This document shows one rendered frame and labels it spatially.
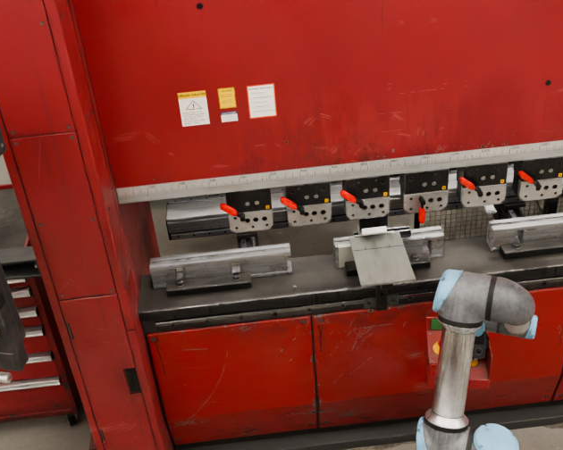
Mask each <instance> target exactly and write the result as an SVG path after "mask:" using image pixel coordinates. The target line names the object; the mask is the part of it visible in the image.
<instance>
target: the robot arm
mask: <svg viewBox="0 0 563 450"><path fill-rule="evenodd" d="M433 310H434V311H435V312H438V321H439V322H440V323H441V325H442V331H441V343H440V350H439V357H438V364H437V371H436V377H435V384H434V391H433V404H432V408H431V409H429V410H428V411H426V413H425V415H424V417H421V418H420V419H419V421H418V424H417V433H416V450H519V445H518V442H517V439H516V437H515V436H514V435H513V433H512V432H511V431H510V430H508V429H506V428H505V427H503V426H501V425H498V424H493V423H488V424H485V425H482V426H480V427H479V428H478V429H474V428H469V427H468V418H467V417H466V416H465V415H464V411H465V405H466V393H467V387H468V381H469V374H470V368H471V362H474V361H475V360H477V359H483V358H484V357H485V356H486V350H487V349H488V348H489V341H490V339H489V338H488V334H487V333H486V331H488V332H493V333H499V334H503V335H508V336H512V337H518V338H527V339H534V337H535V332H536V327H537V321H538V317H537V316H536V315H534V312H535V302H534V299H533V297H532V296H531V294H530V293H529V292H528V291H527V290H526V289H525V288H523V287H522V286H520V285H519V284H517V283H516V282H514V281H512V280H510V279H506V278H502V277H495V276H491V275H485V274H480V273H474V272H469V271H463V270H461V271H458V270H446V271H445V272H443V274H442V276H441V280H440V282H439V285H438V287H437V291H436V294H435V297H434V300H433Z"/></svg>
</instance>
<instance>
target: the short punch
mask: <svg viewBox="0 0 563 450"><path fill-rule="evenodd" d="M383 226H386V229H387V228H388V214H387V215H385V216H384V217H377V218H369V219H361V220H358V227H359V234H362V229H367V228H375V227H383Z"/></svg>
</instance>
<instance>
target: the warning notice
mask: <svg viewBox="0 0 563 450"><path fill-rule="evenodd" d="M177 94H178V99H179V105H180V110H181V121H182V127H185V126H194V125H202V124H210V120H209V114H208V108H207V101H206V91H205V90H203V91H194V92H186V93H177Z"/></svg>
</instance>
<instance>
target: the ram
mask: <svg viewBox="0 0 563 450"><path fill-rule="evenodd" d="M72 2H73V6H74V10H75V14H76V18H77V22H78V26H79V30H80V37H81V41H82V45H83V49H84V53H85V57H86V61H87V65H88V72H89V76H90V80H91V84H92V88H93V92H94V96H95V99H96V104H97V110H98V115H99V119H100V122H101V127H102V131H103V134H104V139H105V145H106V150H107V153H108V157H109V162H110V165H111V169H112V174H113V180H114V185H115V187H116V188H132V187H140V186H148V185H157V184H165V183H173V182H182V181H191V180H199V179H214V178H223V177H231V176H239V175H248V174H256V173H265V172H273V171H288V170H297V169H305V168H314V167H322V166H331V165H339V164H347V163H362V162H371V161H380V160H388V159H396V158H405V157H413V156H421V155H429V154H446V153H454V152H462V151H470V150H479V149H487V148H495V147H504V146H520V145H528V144H536V143H545V142H553V141H561V140H563V0H72ZM271 83H274V90H275V101H276V112H277V116H273V117H264V118H255V119H250V118H249V109H248V93H247V86H254V85H262V84H271ZM218 88H234V92H235V100H236V107H232V108H223V109H220V103H219V96H218ZM203 90H205V91H206V101H207V108H208V114H209V120H210V124H202V125H194V126H185V127H182V121H181V110H180V105H179V99H178V94H177V93H186V92H194V91H203ZM234 111H237V115H238V120H237V121H226V122H222V116H221V113H226V112H234ZM556 156H563V149H555V150H546V151H538V152H530V153H522V154H505V155H497V156H489V157H481V158H473V159H464V160H456V161H447V162H432V163H423V164H415V165H407V166H399V167H390V168H381V169H373V170H365V171H350V172H341V173H333V174H324V175H316V176H308V177H299V178H291V179H276V180H267V181H258V182H250V183H242V184H234V185H225V186H217V187H202V188H193V189H184V190H176V191H168V192H160V193H152V194H143V195H135V196H119V197H118V200H119V204H128V203H137V202H146V201H154V200H162V199H170V198H179V197H187V196H202V195H211V194H220V193H228V192H236V191H244V190H252V189H260V188H277V187H285V186H293V185H301V184H310V183H318V182H326V181H335V180H343V179H359V178H367V177H375V176H383V175H391V174H400V173H409V172H417V171H432V170H440V169H449V168H457V167H466V166H474V165H482V164H491V163H506V162H514V161H523V160H531V159H540V158H548V157H556Z"/></svg>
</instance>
